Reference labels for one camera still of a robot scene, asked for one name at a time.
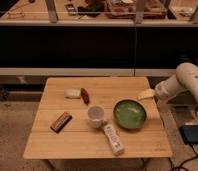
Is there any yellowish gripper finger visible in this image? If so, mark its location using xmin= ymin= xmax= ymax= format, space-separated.
xmin=137 ymin=89 xmax=155 ymax=100

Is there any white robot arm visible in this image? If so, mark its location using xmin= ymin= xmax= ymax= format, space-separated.
xmin=137 ymin=63 xmax=198 ymax=103

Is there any green bowl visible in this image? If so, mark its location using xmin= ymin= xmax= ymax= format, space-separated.
xmin=113 ymin=99 xmax=147 ymax=130

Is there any white remote control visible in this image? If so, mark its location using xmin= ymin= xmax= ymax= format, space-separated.
xmin=103 ymin=124 xmax=124 ymax=155

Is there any white cup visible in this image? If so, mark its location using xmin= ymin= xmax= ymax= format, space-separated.
xmin=88 ymin=106 xmax=105 ymax=128

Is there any dark box on floor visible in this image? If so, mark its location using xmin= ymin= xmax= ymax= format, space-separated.
xmin=179 ymin=125 xmax=198 ymax=144

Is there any white sponge block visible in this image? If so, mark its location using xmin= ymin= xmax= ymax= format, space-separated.
xmin=64 ymin=89 xmax=81 ymax=99

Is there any wooden folding table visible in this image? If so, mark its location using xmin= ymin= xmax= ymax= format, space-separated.
xmin=23 ymin=77 xmax=172 ymax=159

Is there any red tray on shelf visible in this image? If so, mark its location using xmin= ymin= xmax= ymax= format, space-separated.
xmin=105 ymin=0 xmax=167 ymax=19

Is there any brown chocolate bar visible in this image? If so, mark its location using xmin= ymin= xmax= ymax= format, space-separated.
xmin=50 ymin=112 xmax=72 ymax=133

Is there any black device on shelf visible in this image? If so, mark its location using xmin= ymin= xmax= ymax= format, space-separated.
xmin=65 ymin=4 xmax=77 ymax=16

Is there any black floor cable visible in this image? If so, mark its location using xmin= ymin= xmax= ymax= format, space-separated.
xmin=167 ymin=141 xmax=198 ymax=171

